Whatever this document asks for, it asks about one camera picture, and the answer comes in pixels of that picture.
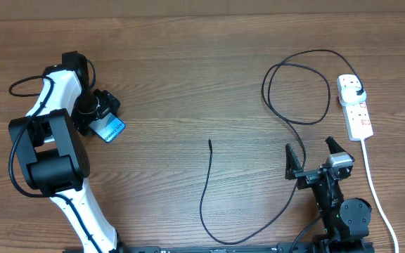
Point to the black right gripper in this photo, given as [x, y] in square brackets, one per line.
[307, 177]

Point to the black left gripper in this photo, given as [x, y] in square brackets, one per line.
[107, 102]

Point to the Samsung Galaxy smartphone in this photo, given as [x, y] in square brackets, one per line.
[108, 128]

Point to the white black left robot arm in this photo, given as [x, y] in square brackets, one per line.
[48, 158]

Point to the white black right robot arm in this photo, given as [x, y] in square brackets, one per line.
[342, 224]

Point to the white charger plug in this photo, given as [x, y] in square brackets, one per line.
[349, 96]

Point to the white power strip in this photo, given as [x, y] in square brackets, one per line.
[356, 117]

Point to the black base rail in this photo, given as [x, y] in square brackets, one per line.
[206, 249]

